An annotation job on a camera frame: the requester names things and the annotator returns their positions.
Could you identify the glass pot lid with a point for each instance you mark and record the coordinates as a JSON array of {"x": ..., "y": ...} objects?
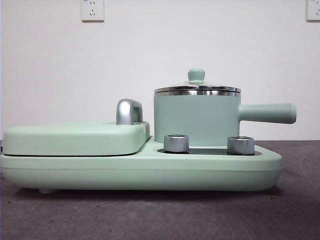
[{"x": 196, "y": 75}]

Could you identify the silver control knob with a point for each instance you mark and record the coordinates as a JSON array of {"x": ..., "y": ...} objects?
[
  {"x": 176, "y": 143},
  {"x": 240, "y": 145}
]

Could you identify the mint green cooker base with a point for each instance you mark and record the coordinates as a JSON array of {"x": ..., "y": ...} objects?
[{"x": 100, "y": 172}]

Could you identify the white wall socket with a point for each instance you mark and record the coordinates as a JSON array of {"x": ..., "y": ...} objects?
[
  {"x": 313, "y": 11},
  {"x": 93, "y": 15}
]

